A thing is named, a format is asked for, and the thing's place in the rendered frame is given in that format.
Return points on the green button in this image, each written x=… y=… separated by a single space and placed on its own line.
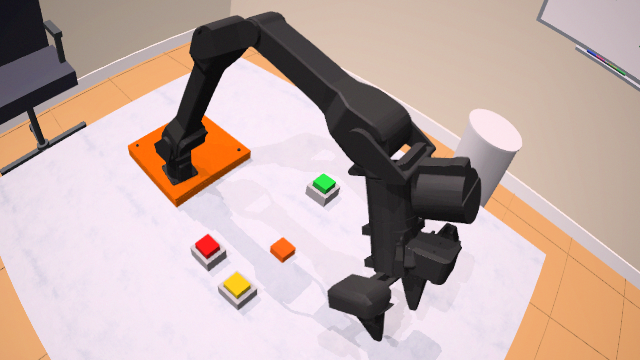
x=323 y=189

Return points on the yellow button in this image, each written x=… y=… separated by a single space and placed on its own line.
x=237 y=290

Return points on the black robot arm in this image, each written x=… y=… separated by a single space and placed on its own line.
x=368 y=125

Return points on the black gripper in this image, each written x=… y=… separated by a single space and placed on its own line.
x=368 y=298

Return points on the red button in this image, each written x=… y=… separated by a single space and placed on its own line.
x=208 y=252

